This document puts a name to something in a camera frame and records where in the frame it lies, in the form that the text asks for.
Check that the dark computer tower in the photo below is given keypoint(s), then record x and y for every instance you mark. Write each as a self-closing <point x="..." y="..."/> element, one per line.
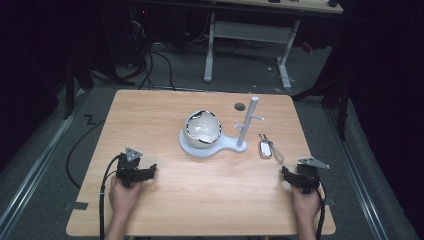
<point x="136" y="33"/>

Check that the black metal stand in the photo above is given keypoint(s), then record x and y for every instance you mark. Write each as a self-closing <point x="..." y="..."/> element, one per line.
<point x="71" y="86"/>
<point x="341" y="106"/>

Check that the person's left hand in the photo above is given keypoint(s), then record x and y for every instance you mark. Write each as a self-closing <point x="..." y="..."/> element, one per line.
<point x="122" y="198"/>

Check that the desk with white metal frame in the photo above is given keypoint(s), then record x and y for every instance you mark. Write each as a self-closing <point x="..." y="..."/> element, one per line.
<point x="250" y="31"/>

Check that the white ceramic bowl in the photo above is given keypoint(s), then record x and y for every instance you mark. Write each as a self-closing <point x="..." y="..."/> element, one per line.
<point x="202" y="129"/>

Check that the person's right hand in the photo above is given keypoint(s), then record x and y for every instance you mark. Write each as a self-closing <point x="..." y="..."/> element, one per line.
<point x="305" y="203"/>

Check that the white key holder stand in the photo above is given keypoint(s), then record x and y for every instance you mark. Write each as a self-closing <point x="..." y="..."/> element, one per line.
<point x="213" y="149"/>

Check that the metal floor rail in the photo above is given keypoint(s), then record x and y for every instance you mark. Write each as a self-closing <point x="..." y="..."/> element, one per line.
<point x="358" y="173"/>
<point x="36" y="166"/>

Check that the grey tape strip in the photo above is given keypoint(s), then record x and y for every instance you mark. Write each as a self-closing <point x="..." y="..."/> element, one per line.
<point x="80" y="205"/>

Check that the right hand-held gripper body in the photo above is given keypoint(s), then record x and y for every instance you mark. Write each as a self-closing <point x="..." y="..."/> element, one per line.
<point x="310" y="175"/>

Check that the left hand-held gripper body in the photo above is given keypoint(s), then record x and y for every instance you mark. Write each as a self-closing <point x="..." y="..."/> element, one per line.
<point x="127" y="168"/>

